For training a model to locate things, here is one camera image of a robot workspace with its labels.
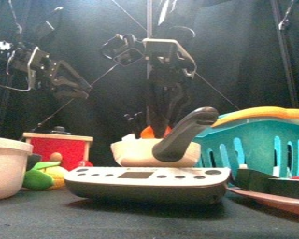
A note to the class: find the white plastic bowl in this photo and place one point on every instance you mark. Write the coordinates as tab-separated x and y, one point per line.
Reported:
7	168

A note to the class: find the teal basket yellow rim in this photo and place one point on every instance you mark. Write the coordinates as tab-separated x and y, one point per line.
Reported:
256	140

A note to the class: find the white kitchen scale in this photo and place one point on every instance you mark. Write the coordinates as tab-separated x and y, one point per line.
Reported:
147	185

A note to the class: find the black toy utensil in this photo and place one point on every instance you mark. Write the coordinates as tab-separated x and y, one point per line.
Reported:
134	124

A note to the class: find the black frame pole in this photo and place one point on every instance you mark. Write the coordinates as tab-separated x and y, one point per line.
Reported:
286	56

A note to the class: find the red wooden toy box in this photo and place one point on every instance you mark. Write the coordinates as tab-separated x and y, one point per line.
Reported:
63	146

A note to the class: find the dark green box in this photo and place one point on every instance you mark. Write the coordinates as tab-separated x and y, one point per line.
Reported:
273	183

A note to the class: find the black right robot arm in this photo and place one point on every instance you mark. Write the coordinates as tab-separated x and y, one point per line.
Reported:
177	18

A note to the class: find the yellow green toy corn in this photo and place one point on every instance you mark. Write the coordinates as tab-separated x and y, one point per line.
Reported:
44	177

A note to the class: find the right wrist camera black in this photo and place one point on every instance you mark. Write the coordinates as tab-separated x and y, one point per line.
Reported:
123	49

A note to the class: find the metal frame pole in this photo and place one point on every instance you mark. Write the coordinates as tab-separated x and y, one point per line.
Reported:
150	18

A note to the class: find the pink brown tray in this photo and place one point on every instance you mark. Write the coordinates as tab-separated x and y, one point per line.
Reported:
277	200

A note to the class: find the orange toy carrot piece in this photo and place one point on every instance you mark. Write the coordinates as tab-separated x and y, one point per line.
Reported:
147	133

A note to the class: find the black knob on box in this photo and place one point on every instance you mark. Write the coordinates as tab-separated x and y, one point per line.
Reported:
62	129

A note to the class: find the wooden ball knob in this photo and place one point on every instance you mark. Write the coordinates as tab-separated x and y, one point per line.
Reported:
55	156

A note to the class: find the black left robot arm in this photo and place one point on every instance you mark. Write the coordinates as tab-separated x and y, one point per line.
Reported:
3	57

